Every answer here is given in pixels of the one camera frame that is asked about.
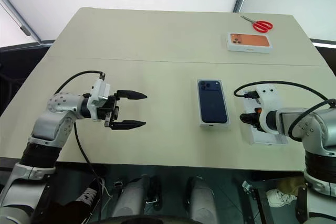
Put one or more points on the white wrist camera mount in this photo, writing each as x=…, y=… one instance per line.
x=98, y=94
x=270, y=100

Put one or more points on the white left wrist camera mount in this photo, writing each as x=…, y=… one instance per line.
x=98, y=94

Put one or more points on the grey metal frame bar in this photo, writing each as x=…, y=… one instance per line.
x=18, y=16

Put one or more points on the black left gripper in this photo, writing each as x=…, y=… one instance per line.
x=109, y=111

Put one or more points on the sealed orange-print phone box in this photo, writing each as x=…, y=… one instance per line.
x=248, y=41

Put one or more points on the white box base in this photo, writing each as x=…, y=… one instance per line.
x=215, y=126

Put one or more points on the dark blue smartphone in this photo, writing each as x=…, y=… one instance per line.
x=212, y=100

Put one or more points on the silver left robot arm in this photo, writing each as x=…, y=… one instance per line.
x=50, y=127

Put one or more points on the white box lid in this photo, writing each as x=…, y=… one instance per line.
x=265, y=138

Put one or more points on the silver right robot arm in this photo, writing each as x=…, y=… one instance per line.
x=315, y=121

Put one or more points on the grey rounded leg cover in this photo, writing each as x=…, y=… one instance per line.
x=203, y=203
x=128, y=203

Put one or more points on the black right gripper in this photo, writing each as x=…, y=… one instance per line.
x=256, y=121

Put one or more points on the silver metal table bracket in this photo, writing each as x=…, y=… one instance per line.
x=246, y=186

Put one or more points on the black sneaker with white laces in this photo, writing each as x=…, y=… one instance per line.
x=88, y=195

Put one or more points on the tan trouser leg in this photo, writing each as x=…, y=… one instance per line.
x=291, y=184

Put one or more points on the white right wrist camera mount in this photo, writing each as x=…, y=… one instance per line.
x=270, y=100

